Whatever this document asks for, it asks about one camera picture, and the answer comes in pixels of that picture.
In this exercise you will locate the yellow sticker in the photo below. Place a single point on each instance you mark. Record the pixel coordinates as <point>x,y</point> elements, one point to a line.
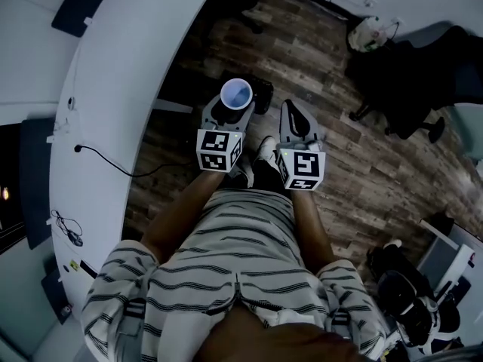
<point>74,265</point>

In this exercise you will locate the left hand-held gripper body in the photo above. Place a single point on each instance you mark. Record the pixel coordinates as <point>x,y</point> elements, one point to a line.
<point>213,153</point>

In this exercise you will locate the black phone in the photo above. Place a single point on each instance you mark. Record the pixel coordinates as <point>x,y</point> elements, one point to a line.
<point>88,269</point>

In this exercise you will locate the black plastic container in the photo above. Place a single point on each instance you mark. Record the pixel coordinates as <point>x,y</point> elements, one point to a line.
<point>262,92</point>

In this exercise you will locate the black trousers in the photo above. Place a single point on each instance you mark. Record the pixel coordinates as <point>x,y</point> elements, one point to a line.
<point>264,175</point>

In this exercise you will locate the white plastic bag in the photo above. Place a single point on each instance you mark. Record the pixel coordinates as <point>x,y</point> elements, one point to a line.
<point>368,34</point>

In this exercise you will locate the white desk leg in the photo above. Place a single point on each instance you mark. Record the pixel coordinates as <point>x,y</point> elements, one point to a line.
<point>173,106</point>

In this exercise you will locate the person's right white shoe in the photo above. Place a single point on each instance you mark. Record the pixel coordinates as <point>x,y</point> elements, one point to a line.
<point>266,149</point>

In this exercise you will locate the dark grey desk divider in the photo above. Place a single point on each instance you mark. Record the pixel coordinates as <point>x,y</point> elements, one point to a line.
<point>54,292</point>
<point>37,183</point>
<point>81,6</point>

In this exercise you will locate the person's white shoe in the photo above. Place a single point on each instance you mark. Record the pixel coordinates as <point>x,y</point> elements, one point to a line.
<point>239,173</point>
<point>266,149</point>

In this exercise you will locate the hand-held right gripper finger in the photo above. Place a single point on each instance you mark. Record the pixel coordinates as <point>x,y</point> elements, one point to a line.
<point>283,130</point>
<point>314,130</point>

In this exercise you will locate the black and white office chair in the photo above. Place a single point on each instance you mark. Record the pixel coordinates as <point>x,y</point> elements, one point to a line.
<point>403,296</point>

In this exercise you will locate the white cup with blue inside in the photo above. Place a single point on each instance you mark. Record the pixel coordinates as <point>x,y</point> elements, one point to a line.
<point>235,92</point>

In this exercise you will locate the person's left forearm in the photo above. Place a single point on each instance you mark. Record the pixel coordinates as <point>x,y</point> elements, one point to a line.
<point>181,217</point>

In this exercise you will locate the person's left white shoe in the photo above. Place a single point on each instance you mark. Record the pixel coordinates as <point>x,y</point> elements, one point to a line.
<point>239,173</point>

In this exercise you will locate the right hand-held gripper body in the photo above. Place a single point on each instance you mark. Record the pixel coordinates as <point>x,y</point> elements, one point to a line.
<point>302,168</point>

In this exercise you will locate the person's right forearm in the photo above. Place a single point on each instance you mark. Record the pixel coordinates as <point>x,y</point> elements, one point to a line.
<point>311,228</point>

